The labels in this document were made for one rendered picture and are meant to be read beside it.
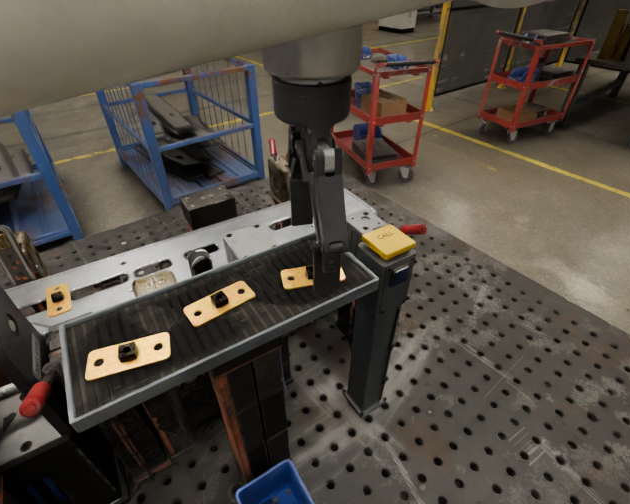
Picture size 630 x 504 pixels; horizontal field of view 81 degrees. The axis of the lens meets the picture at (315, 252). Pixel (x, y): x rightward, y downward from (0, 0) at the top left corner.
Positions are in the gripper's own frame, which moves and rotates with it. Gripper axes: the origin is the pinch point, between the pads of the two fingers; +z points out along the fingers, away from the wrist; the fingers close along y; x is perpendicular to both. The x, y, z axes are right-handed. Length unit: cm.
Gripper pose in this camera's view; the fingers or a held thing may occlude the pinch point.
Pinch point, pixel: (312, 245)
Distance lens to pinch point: 47.1
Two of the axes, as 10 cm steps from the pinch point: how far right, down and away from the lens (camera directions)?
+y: -2.3, -6.1, 7.6
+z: 0.0, 7.8, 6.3
